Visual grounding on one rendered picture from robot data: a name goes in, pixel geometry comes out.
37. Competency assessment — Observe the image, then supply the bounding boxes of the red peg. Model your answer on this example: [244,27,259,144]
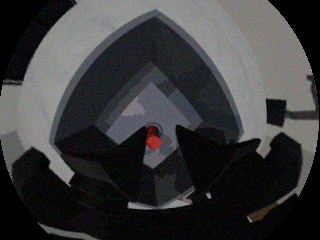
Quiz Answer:
[147,125,161,149]

